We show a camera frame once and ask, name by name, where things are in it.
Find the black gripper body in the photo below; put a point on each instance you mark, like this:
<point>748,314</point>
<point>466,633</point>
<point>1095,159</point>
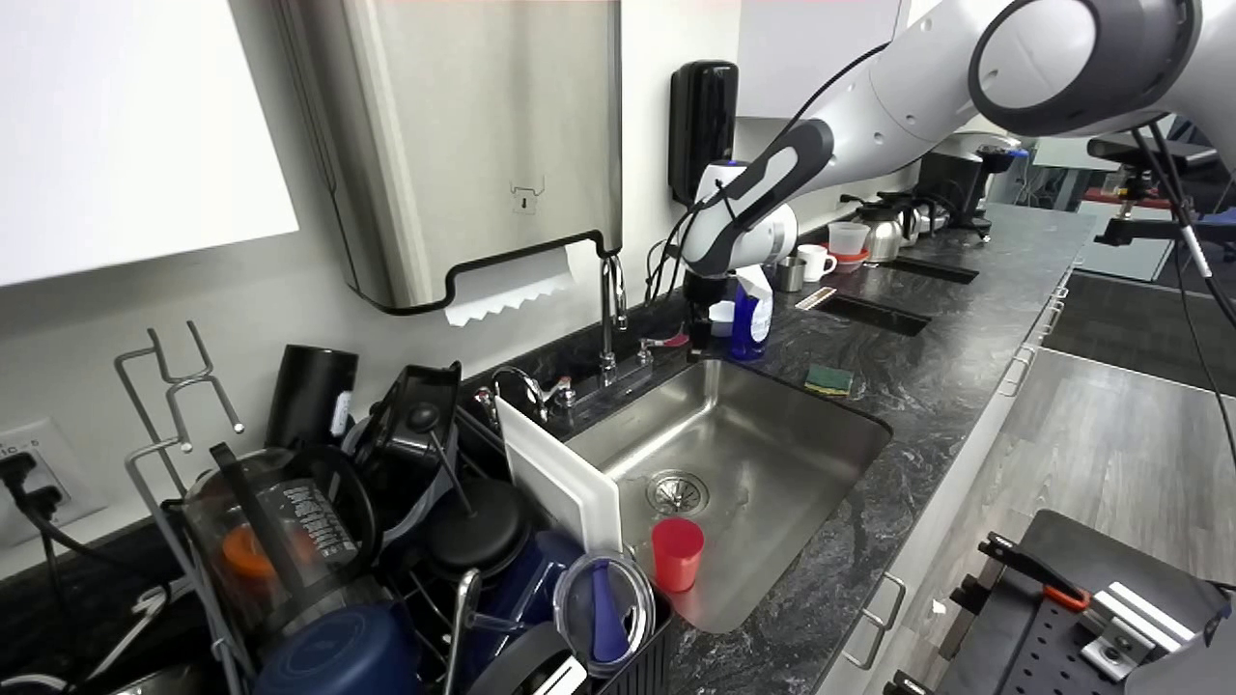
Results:
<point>710,295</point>

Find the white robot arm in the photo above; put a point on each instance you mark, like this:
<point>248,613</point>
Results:
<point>902,92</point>

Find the black round lid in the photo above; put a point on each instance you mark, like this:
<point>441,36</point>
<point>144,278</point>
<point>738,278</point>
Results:
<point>475,527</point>

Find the blue cooking pot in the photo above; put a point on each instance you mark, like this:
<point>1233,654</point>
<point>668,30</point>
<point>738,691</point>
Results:
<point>341,658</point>

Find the blue dish soap bottle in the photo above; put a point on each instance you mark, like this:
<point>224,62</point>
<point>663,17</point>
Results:
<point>750,328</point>

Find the chrome sink faucet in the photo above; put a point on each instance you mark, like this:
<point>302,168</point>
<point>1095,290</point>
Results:
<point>607,310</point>

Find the white mug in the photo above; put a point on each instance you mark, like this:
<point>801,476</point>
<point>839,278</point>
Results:
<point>811,263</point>

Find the white cup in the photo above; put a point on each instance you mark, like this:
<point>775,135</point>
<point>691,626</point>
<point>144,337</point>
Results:
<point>848,236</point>

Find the green yellow sponge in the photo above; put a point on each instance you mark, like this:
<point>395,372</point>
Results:
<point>833,381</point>

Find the black counter mat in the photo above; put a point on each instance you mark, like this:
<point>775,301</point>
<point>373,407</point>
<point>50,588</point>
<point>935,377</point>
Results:
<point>928,269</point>
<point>875,314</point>

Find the stainless steel sink basin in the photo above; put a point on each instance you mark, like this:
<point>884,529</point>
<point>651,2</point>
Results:
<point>775,451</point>

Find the metal sink drain strainer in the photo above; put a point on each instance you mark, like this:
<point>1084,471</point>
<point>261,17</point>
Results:
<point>678,488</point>

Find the white paper towel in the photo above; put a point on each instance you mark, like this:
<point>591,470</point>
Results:
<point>506,290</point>

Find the white plastic drain tray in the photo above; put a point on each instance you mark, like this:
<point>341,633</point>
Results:
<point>555,483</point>

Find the black coffee machine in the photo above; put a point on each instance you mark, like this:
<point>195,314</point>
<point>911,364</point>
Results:
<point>954,188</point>

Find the red plastic cup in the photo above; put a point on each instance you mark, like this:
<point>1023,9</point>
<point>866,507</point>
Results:
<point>678,563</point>

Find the steel paper towel dispenser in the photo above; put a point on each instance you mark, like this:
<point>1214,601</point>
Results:
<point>486,130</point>

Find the black plastic container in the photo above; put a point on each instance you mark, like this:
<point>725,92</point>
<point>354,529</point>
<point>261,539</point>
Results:
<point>412,412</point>

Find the navy blue saucepan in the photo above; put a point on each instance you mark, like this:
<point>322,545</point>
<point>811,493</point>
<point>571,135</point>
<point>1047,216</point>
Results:
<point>526,567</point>

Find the black dish rack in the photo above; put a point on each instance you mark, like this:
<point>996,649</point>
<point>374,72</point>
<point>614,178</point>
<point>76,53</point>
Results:
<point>637,662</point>

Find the black tumbler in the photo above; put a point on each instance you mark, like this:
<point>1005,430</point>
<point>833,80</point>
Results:
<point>309,390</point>

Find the black floor mat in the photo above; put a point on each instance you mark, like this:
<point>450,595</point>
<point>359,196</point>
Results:
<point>1133,328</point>

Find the clear blender jar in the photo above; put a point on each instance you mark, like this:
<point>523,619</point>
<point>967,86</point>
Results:
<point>274,543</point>

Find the black power plug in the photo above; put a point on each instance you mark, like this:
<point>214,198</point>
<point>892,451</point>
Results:
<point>22,482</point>

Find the black wall soap dispenser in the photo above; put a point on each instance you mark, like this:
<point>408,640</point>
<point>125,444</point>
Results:
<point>701,121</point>

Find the black camera tripod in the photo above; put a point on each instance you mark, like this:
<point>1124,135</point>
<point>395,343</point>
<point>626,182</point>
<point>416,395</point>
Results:
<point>1133,232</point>

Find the white wall outlet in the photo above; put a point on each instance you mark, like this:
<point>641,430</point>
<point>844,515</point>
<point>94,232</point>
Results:
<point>47,440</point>

